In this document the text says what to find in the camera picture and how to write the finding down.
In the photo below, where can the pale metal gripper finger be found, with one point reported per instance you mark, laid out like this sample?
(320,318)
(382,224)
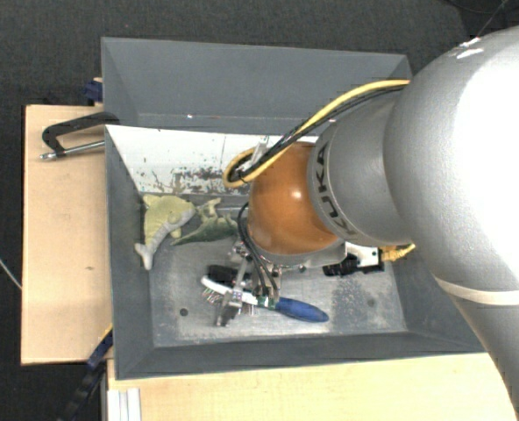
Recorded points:
(234,307)
(221,313)

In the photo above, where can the black cylinder on white bracket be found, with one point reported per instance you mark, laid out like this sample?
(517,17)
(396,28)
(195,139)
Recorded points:
(356,265)

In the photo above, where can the grey metal bin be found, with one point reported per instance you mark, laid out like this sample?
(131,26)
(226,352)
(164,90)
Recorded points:
(198,81)

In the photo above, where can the green toy dinosaur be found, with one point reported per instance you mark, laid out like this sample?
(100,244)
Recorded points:
(209,230)

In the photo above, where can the small black object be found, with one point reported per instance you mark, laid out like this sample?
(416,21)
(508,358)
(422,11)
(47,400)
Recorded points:
(221,273)

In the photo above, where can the pale wood flat board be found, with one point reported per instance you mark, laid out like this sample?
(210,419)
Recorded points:
(62,244)

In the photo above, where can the blue and white brush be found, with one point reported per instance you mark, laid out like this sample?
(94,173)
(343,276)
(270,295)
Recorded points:
(303,310)

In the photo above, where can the yellow and grey plush fish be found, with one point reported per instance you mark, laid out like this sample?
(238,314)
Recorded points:
(163,219)

